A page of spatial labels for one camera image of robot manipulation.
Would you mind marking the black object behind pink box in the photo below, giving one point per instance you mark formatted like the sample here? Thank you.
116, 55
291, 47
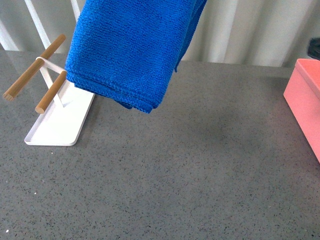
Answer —
313, 49

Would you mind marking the blue microfiber towel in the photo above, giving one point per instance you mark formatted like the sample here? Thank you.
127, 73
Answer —
127, 50

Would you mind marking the white towel rack with wooden bars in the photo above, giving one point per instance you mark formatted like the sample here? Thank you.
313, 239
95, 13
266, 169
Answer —
63, 108

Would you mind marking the pink plastic box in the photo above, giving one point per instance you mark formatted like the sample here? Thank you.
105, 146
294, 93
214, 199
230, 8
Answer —
302, 94

